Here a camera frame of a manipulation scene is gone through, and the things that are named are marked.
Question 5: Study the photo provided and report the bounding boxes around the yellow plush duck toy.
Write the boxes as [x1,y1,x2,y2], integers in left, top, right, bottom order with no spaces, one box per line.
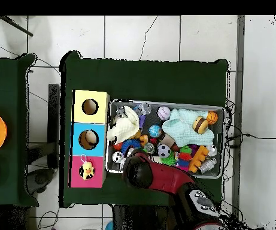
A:
[78,154,96,181]

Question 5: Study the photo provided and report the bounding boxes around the black power cable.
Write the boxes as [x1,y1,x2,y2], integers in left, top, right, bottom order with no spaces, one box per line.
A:
[226,133,276,148]

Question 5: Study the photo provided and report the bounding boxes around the toy hamburger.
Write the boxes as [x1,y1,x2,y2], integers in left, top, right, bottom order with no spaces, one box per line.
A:
[192,116,210,135]

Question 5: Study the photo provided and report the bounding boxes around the blue globe ball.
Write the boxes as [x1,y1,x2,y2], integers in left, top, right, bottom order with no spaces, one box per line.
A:
[148,124,163,138]

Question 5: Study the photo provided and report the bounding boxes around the small soccer ball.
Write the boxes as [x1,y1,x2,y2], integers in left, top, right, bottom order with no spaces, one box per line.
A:
[157,144,171,159]

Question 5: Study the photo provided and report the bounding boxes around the silver drink can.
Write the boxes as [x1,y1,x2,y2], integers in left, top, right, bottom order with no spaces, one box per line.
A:
[143,142,156,154]

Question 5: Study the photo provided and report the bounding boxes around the cream yellow cloth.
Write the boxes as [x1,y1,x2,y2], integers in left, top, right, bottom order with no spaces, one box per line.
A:
[106,105,141,145]

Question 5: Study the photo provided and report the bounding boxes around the orange toy brick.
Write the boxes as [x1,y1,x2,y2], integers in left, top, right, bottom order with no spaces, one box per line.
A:
[188,145,210,173]

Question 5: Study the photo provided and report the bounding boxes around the blue spiky ball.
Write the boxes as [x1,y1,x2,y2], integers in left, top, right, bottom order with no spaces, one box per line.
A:
[120,138,142,155]

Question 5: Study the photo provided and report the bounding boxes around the wooden box with three holes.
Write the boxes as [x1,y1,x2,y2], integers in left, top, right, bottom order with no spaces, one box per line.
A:
[69,89,111,189]

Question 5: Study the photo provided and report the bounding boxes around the white baseball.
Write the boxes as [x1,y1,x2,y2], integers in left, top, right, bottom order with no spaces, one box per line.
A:
[156,105,171,121]

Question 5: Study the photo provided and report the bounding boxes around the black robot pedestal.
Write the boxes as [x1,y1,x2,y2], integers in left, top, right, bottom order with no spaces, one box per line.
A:
[111,204,177,230]

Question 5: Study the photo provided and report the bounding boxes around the dark green table cloth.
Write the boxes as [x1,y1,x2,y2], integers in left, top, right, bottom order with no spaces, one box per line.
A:
[0,53,40,207]
[59,50,229,208]

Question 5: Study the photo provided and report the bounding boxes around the small orange basketball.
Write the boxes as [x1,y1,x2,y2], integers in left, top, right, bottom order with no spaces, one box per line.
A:
[206,110,219,125]

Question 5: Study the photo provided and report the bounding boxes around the shallow mesh bin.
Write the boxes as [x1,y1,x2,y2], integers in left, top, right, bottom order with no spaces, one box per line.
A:
[105,99,226,180]

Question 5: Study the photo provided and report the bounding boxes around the mint green cloth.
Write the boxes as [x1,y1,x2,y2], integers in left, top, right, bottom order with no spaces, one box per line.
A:
[162,108,215,148]

